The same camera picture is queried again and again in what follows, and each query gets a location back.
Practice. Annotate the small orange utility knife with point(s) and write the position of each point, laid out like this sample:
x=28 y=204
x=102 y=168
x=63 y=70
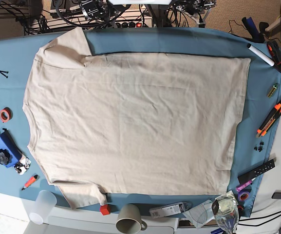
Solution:
x=30 y=182

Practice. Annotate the grey-green ceramic mug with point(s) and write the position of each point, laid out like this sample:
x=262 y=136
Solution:
x=130 y=221

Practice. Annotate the folded paper sheet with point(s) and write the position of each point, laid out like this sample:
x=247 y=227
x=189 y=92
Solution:
x=201 y=214

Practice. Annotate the purple marker pen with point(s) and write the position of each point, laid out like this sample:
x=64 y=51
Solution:
x=243 y=186

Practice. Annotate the frosted plastic cup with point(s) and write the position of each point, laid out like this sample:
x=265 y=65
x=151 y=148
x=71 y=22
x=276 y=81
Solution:
x=42 y=207

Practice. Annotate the black power strip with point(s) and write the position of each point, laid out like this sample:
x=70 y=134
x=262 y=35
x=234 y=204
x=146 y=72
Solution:
x=126 y=24

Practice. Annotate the black star knob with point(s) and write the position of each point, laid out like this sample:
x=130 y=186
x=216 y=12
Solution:
x=4 y=157

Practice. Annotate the packaged item with barcode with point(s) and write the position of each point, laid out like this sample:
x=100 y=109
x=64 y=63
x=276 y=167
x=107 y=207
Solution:
x=169 y=210

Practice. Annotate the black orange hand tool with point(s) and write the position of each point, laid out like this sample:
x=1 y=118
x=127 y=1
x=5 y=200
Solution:
x=275 y=53

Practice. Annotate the large orange utility knife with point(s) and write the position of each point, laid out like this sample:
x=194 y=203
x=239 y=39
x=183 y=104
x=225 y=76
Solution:
x=269 y=121

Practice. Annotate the blue box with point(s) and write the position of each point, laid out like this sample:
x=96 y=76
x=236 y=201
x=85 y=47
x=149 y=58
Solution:
x=7 y=144

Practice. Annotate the small black screws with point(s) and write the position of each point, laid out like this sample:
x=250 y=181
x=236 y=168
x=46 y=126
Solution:
x=259 y=147

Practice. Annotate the black remote control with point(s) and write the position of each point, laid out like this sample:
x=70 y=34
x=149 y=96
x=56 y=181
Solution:
x=256 y=171

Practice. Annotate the purple tape roll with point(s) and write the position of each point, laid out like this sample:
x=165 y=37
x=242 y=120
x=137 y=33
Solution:
x=243 y=195

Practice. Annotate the green yellow small tool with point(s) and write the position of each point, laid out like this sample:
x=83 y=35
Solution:
x=272 y=90

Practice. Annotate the red tape roll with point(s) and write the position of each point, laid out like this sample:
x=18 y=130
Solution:
x=5 y=114

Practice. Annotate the beige T-shirt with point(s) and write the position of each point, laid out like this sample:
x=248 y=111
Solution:
x=132 y=123

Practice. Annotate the wine glass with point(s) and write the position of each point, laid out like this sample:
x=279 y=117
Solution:
x=226 y=213

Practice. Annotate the white marker pen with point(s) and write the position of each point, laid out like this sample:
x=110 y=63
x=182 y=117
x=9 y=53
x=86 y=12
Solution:
x=260 y=54

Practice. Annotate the small black white toy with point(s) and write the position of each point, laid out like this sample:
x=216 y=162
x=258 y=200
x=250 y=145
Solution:
x=22 y=166

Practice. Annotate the red cube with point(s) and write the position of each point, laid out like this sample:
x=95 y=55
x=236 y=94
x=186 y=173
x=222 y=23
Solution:
x=105 y=209

